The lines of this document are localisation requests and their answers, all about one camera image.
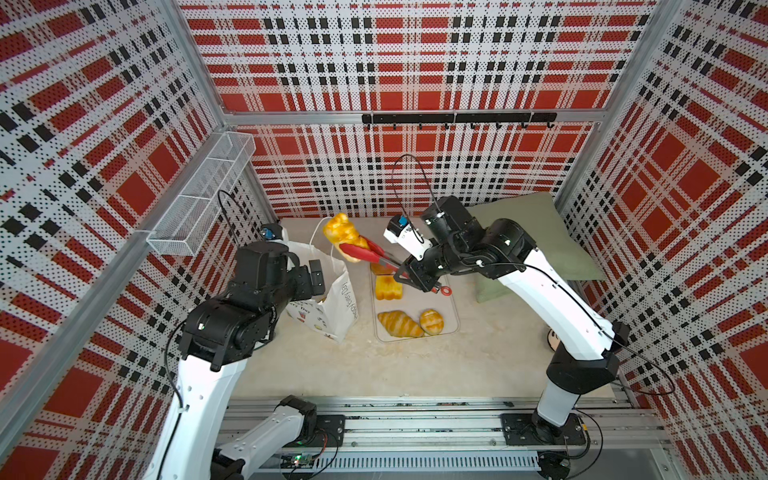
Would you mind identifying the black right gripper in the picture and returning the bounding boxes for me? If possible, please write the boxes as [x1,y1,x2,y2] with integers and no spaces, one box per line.
[393,239,470,293]

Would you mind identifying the beige plastic tray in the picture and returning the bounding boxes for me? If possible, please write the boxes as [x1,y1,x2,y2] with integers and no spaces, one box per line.
[370,270,460,343]

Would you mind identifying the white paper gift bag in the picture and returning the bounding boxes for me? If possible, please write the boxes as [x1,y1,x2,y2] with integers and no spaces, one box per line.
[280,231,358,343]

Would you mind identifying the yellow square toast bread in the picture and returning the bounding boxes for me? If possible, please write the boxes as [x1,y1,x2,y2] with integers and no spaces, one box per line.
[374,275,403,301]

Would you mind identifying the red silicone metal tongs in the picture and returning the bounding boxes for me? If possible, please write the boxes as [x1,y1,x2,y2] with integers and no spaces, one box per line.
[338,236,453,297]

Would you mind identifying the twisted braided yellow bread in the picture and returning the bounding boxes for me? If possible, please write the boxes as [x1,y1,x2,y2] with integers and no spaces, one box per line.
[323,213,370,262]

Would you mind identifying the striped croissant bread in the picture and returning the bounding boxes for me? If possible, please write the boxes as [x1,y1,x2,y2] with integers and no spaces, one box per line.
[377,310,425,338]

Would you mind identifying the green cushion pillow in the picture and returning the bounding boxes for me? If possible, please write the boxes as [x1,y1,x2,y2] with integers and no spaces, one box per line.
[468,192,606,282]

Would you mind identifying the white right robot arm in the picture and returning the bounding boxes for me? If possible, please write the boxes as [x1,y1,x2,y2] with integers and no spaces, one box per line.
[385,196,629,436]

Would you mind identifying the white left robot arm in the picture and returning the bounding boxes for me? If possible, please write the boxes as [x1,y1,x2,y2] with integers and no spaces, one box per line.
[144,241,325,479]

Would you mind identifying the round scored bread roll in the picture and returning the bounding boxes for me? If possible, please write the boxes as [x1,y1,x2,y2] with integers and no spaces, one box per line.
[419,309,445,336]

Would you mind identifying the round brown bun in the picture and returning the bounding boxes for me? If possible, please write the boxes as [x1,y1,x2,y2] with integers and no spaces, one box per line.
[369,263,397,276]

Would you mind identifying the small plush doll toy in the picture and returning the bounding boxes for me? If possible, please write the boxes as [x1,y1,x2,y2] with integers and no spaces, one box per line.
[546,329,561,351]

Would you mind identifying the green circuit board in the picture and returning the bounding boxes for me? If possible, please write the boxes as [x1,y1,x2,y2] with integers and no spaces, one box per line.
[280,454,315,470]

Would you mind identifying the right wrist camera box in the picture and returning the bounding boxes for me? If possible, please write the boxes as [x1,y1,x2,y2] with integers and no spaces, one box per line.
[384,215,432,261]

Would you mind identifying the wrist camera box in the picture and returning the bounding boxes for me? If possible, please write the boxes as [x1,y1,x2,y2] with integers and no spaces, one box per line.
[384,215,432,261]
[259,223,287,241]

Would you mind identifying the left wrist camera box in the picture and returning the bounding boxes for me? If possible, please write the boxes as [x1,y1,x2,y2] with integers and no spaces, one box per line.
[259,223,287,241]

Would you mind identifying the white wire mesh basket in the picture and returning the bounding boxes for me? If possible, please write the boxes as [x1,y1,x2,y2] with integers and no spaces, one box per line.
[147,132,255,257]

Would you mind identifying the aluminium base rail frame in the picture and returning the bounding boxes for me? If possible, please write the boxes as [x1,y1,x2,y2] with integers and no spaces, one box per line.
[253,397,686,479]

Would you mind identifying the black wall hook rail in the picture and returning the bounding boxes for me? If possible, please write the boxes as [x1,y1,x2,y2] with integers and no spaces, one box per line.
[361,111,558,127]

